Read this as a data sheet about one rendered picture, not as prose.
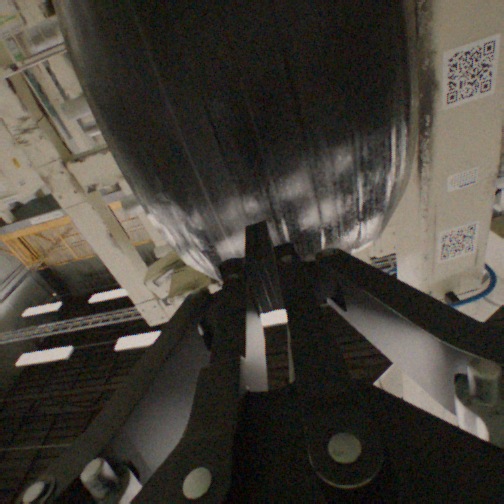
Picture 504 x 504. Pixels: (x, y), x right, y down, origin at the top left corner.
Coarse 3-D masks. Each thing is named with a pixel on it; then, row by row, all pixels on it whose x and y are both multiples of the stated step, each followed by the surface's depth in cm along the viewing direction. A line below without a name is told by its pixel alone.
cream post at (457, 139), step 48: (432, 0) 37; (480, 0) 37; (432, 48) 40; (432, 96) 43; (432, 144) 47; (480, 144) 48; (432, 192) 52; (480, 192) 52; (432, 240) 57; (480, 240) 58; (432, 288) 64; (480, 288) 66
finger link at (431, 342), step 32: (320, 256) 14; (352, 256) 13; (352, 288) 11; (384, 288) 10; (416, 288) 10; (352, 320) 12; (384, 320) 10; (416, 320) 8; (448, 320) 8; (384, 352) 11; (416, 352) 9; (448, 352) 7; (480, 352) 7; (448, 384) 8
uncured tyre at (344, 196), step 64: (64, 0) 24; (128, 0) 22; (192, 0) 22; (256, 0) 22; (320, 0) 21; (384, 0) 22; (128, 64) 23; (192, 64) 23; (256, 64) 23; (320, 64) 23; (384, 64) 24; (128, 128) 25; (192, 128) 24; (256, 128) 25; (320, 128) 25; (384, 128) 26; (192, 192) 27; (256, 192) 28; (320, 192) 29; (384, 192) 31; (192, 256) 35
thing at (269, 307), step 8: (248, 232) 20; (248, 240) 18; (256, 240) 18; (248, 248) 17; (256, 248) 17; (248, 256) 16; (256, 256) 16; (248, 264) 15; (256, 264) 15; (248, 272) 15; (256, 272) 15; (256, 280) 15; (264, 280) 15; (256, 288) 16; (264, 288) 16; (256, 296) 16; (264, 296) 16; (264, 304) 16; (272, 304) 16; (264, 312) 16
